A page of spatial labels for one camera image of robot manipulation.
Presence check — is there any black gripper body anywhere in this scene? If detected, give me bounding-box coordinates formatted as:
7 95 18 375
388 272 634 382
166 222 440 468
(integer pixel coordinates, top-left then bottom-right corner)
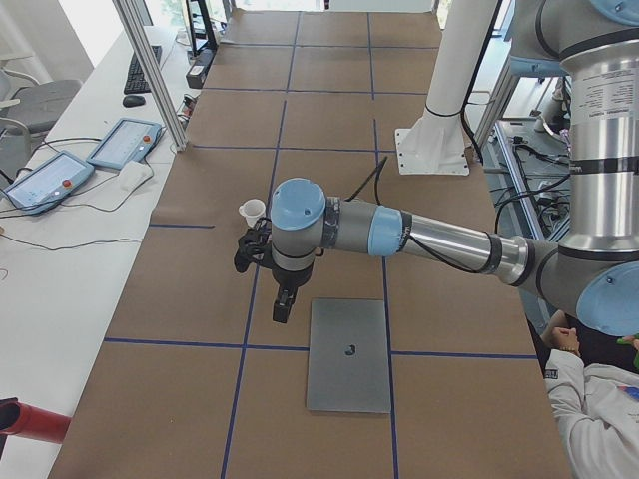
272 265 313 291

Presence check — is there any white plastic cup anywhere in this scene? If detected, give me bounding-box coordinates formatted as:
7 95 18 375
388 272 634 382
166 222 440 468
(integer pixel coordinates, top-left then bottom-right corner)
238 199 266 228

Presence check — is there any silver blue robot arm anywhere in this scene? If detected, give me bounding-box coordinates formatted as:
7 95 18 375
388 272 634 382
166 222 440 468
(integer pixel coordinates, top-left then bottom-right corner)
271 1 638 336

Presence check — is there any white cloth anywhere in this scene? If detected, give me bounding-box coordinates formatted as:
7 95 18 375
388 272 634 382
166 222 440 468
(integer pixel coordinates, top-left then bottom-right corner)
118 162 153 192

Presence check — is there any far blue teach pendant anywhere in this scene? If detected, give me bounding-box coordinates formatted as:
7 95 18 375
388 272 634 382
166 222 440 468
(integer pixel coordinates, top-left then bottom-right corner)
87 118 162 170

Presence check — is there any blue teach pendant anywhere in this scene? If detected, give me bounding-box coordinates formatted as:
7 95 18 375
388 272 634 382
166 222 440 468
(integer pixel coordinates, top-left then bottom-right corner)
87 118 162 170
3 151 95 215

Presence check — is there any black box on table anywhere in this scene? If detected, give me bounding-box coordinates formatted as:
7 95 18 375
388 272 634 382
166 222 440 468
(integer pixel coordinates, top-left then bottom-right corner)
186 49 215 90

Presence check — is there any black computer mouse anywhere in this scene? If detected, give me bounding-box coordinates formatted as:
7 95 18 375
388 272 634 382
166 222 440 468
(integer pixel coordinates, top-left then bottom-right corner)
122 94 146 108

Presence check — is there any near blue teach pendant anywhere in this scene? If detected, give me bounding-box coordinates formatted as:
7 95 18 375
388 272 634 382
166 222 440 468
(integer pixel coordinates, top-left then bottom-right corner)
3 151 95 215

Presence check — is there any black keyboard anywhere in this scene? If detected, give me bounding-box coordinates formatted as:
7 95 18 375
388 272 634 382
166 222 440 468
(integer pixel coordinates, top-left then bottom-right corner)
123 54 151 95

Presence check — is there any red tube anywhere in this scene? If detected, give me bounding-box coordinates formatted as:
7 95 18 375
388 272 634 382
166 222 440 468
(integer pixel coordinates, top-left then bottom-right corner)
1 398 72 444

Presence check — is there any grey office chair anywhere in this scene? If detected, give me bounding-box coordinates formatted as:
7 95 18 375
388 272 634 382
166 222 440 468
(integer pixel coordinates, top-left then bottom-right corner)
1 68 82 135

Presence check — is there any person in white shirt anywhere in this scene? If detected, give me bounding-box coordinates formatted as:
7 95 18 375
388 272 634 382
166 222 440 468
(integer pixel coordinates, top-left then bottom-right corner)
536 310 638 478

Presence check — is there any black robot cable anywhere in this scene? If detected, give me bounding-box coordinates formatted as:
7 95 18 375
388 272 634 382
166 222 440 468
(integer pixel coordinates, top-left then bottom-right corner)
343 156 389 204

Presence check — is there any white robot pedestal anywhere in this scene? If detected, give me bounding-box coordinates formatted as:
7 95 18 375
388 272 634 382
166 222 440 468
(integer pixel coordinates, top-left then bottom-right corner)
395 0 500 176

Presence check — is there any aluminium frame post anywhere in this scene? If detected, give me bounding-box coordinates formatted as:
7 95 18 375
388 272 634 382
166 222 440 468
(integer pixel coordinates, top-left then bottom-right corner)
113 0 187 152

